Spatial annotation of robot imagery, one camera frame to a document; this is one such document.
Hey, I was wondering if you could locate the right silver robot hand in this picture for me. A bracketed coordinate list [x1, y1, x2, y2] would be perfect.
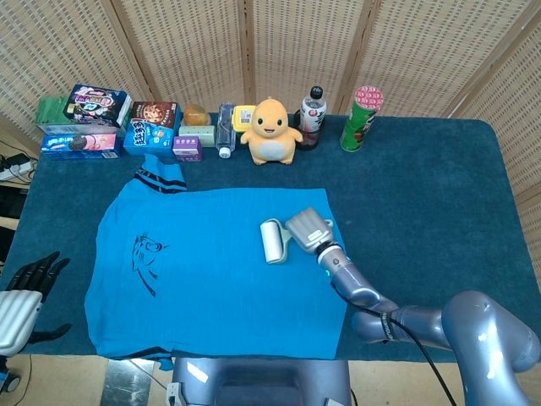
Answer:
[284, 206, 335, 255]

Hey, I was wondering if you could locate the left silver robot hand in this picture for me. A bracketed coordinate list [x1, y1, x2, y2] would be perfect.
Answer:
[0, 250, 73, 356]

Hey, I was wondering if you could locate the pale green lint roller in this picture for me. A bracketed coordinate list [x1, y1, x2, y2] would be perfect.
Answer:
[259, 217, 336, 266]

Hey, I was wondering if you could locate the yellow plush toy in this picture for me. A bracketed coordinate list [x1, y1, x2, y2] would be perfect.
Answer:
[239, 98, 304, 166]

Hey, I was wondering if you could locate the blue t-shirt with cat print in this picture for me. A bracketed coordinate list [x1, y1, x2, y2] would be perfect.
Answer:
[83, 153, 348, 372]

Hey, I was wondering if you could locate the green chips can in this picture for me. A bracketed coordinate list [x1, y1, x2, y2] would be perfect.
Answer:
[340, 85, 385, 153]

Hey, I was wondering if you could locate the dark blue table carpet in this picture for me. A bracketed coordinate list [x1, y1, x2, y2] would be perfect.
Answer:
[0, 113, 541, 364]

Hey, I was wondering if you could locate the drink bottle with white label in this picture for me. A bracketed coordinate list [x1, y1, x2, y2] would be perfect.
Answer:
[299, 85, 329, 136]

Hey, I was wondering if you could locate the yellow small packet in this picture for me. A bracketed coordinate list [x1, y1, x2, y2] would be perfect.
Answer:
[233, 104, 257, 133]

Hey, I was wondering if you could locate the clear plastic water bottle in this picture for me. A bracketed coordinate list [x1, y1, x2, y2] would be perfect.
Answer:
[216, 101, 237, 160]

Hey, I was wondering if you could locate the white power strip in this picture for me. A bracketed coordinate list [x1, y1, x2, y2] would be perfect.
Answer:
[0, 152, 37, 183]

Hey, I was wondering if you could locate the pale green soap box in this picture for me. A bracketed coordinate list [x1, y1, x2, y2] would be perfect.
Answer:
[178, 123, 216, 148]

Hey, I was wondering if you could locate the small purple box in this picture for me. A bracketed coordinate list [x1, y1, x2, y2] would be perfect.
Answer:
[172, 135, 203, 163]

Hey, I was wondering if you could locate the grey robot torso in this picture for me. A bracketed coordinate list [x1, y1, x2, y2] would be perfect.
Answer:
[171, 357, 352, 406]

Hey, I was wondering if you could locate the blue and pink biscuit box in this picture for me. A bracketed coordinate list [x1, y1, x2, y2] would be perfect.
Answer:
[40, 134, 123, 161]

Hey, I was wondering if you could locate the blue cookie box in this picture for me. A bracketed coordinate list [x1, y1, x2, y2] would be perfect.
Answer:
[123, 119, 177, 158]

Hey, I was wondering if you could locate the brown cookie box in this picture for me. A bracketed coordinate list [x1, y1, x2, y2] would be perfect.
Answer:
[128, 101, 183, 132]

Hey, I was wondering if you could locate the green and white box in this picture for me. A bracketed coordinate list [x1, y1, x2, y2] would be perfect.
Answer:
[35, 96, 128, 136]

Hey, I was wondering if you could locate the woven folding screen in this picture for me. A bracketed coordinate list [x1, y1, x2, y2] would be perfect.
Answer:
[0, 0, 541, 272]

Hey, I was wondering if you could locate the black and purple snack pack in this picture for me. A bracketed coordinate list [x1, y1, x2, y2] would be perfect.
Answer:
[63, 84, 133, 129]

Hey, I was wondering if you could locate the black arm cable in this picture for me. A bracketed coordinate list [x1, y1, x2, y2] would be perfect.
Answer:
[329, 278, 458, 406]

